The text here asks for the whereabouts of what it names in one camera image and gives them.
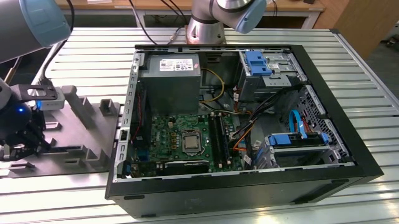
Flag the black cable bundle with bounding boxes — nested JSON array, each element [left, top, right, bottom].
[[232, 85, 304, 139]]

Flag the black case fan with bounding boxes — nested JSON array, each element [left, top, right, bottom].
[[135, 80, 151, 143]]

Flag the blue drive cage latch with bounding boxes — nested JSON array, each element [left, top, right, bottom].
[[244, 50, 272, 77]]

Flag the silver CPU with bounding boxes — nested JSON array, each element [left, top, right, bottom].
[[181, 135, 203, 150]]

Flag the black PC case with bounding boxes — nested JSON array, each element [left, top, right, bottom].
[[104, 44, 384, 219]]

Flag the black graphics card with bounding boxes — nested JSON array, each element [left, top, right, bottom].
[[163, 160, 210, 175]]

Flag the grey parts rack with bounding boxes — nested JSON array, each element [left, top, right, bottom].
[[0, 85, 125, 179]]

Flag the orange wires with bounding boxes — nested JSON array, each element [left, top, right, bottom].
[[232, 136, 251, 153]]

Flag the wooden desk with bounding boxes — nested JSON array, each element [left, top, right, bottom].
[[59, 0, 324, 29]]

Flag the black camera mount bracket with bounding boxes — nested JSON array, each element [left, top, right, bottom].
[[17, 85, 56, 101]]

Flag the blue data cable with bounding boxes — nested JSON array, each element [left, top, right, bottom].
[[290, 109, 310, 140]]

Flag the metal optical drive cage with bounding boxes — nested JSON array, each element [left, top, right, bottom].
[[238, 50, 308, 101]]

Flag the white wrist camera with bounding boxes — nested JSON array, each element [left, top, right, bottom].
[[33, 87, 67, 111]]

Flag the grey power supply unit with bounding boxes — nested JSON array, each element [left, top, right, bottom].
[[139, 53, 202, 115]]

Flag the green motherboard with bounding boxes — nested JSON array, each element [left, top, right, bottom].
[[129, 113, 247, 178]]

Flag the installed RAM stick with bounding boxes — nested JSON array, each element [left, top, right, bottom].
[[219, 114, 234, 164]]

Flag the hard disk in blue carrier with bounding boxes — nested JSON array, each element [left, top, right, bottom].
[[267, 133, 330, 147]]

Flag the black CPU socket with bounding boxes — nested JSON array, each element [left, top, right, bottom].
[[179, 129, 207, 157]]

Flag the yellow power cable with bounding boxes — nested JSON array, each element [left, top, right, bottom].
[[200, 67, 226, 103]]

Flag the wooden cabinet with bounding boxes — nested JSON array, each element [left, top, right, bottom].
[[314, 0, 399, 59]]

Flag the red twisted fan wire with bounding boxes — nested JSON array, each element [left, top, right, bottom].
[[129, 91, 144, 144]]

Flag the black cable with silver plug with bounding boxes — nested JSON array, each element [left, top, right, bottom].
[[167, 25, 187, 45]]

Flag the metal disk bay cage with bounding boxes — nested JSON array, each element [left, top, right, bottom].
[[264, 132, 347, 169]]

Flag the empty blue disk carrier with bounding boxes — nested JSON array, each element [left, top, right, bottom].
[[254, 144, 274, 170]]

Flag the camera cable on arm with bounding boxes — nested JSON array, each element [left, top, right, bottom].
[[39, 0, 76, 91]]

